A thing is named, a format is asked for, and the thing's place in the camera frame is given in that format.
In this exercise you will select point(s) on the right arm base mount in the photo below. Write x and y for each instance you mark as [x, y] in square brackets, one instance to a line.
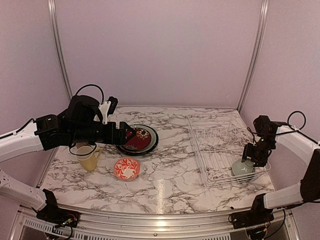
[257, 214]

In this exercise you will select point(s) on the left aluminium frame post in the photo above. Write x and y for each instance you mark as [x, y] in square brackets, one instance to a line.
[59, 48]

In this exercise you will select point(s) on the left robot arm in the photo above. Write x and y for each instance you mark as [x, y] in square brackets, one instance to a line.
[84, 121]

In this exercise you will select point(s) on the white red patterned bowl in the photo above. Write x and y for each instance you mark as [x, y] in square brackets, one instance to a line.
[126, 169]

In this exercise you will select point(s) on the aluminium frame post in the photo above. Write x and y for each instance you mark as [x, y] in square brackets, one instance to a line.
[258, 42]
[59, 48]

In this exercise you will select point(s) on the red floral plate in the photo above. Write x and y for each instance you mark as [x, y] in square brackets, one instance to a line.
[140, 141]

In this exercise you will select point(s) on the white wire dish rack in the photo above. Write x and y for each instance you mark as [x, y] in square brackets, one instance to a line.
[218, 140]

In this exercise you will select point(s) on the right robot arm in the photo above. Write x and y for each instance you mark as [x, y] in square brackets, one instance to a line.
[305, 152]

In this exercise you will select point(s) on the yellow ceramic mug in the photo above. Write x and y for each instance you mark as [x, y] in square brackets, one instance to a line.
[88, 157]

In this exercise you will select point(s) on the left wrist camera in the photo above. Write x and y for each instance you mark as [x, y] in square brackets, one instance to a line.
[107, 108]

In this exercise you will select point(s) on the black striped rim plate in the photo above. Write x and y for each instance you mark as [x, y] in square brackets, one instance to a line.
[155, 146]

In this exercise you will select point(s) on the right aluminium frame post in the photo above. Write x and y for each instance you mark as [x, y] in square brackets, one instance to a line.
[258, 42]

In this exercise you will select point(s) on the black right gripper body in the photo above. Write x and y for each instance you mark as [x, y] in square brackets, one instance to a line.
[260, 152]

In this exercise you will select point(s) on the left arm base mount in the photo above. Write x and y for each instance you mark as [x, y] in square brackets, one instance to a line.
[52, 213]

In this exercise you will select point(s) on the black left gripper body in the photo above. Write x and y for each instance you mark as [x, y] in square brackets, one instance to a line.
[109, 138]

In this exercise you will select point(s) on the front aluminium table rail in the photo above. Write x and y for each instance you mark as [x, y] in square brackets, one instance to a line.
[108, 225]

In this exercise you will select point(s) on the pale green bowl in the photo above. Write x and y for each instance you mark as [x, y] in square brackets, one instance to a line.
[240, 168]

